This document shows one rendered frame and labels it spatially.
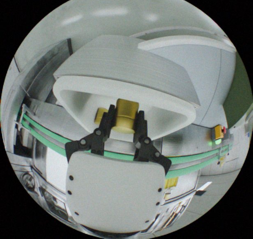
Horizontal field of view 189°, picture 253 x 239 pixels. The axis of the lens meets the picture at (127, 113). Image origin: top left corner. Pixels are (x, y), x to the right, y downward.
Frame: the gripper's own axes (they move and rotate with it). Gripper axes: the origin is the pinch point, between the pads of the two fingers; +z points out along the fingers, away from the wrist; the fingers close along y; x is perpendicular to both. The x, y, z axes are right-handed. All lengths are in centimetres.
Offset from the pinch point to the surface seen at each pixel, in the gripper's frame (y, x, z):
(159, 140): 11.5, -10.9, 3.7
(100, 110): -6.4, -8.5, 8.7
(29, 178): -73, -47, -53
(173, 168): 20.2, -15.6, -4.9
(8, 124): -73, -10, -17
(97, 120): -6.4, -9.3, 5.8
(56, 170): -36, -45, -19
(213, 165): 604, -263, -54
